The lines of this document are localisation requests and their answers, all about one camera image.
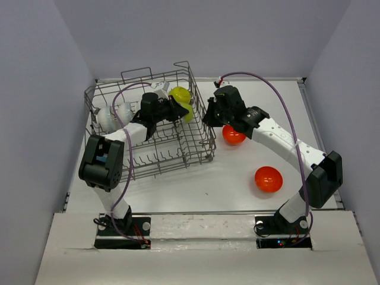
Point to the blue bowl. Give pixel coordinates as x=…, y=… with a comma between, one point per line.
x=102, y=158

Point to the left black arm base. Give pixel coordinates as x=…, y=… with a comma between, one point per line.
x=136, y=237

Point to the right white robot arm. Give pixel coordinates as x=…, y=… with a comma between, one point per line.
x=322, y=173

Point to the grey wire dish rack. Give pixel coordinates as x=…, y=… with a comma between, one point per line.
x=174, y=145

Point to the orange bowl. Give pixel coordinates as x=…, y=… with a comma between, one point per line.
x=231, y=137
x=268, y=179

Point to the lime green bowl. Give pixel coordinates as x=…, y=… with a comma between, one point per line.
x=180, y=94

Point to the white square dish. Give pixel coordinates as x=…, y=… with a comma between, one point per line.
x=190, y=115

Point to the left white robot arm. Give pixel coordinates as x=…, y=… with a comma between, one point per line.
x=104, y=178

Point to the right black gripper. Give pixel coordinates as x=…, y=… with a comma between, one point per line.
x=209, y=117

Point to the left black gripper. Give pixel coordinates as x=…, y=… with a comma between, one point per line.
x=175, y=111

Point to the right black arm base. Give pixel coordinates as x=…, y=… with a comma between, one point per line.
x=272, y=236

